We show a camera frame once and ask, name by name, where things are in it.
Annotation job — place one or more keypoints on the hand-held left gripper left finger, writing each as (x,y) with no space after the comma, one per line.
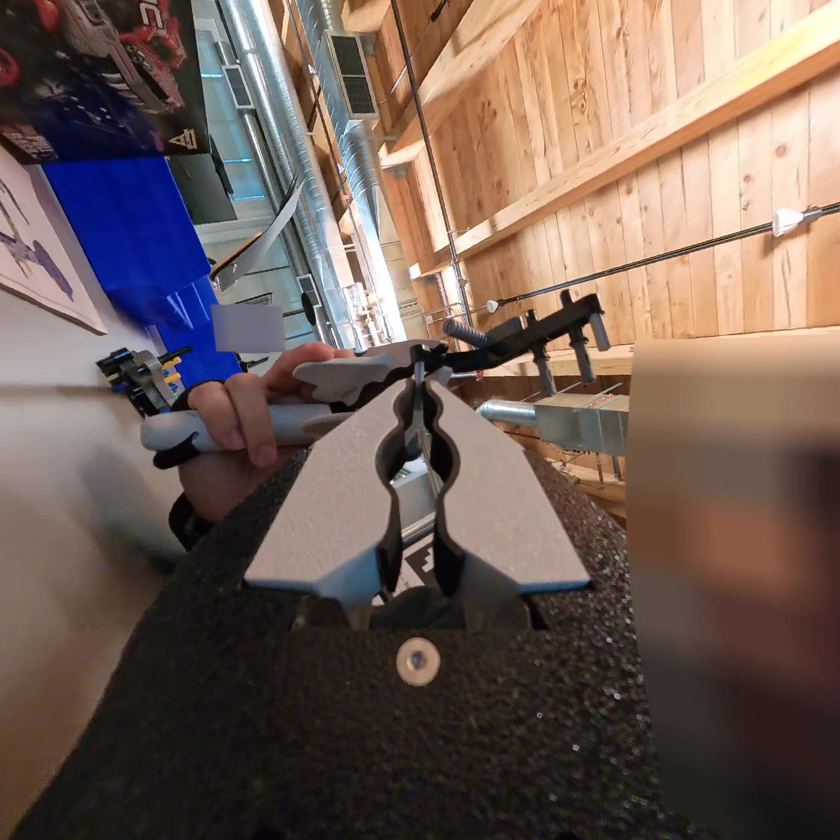
(328,512)

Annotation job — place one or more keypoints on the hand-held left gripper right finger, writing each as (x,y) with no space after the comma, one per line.
(505,518)

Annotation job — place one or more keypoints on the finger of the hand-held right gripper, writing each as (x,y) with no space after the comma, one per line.
(354,374)
(331,428)

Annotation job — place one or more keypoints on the grey toy brick assembly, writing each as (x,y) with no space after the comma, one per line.
(148,384)

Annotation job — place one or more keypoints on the person's right hand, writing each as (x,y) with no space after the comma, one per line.
(229,472)

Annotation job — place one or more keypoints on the blue storage bin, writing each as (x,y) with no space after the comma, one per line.
(190,315)
(131,229)

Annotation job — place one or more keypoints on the tilted grey board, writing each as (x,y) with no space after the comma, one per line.
(269,236)

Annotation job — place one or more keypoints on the instruction booklet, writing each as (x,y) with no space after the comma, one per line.
(39,249)

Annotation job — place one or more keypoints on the black monitor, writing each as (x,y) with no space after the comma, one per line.
(203,193)

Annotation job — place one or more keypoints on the black ceiling rod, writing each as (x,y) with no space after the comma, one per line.
(656,261)

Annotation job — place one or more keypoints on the large vent grille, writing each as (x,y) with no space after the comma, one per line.
(351,75)

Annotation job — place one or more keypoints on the toy truck box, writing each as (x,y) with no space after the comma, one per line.
(98,65)

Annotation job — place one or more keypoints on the white track spotlight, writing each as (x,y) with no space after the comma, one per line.
(786,222)

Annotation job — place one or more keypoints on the rectangular metal duct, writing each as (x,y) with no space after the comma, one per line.
(577,423)

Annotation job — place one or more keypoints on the silver duct with vent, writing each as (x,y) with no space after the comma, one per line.
(361,177)

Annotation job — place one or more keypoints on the round silver duct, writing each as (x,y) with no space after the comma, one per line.
(275,98)

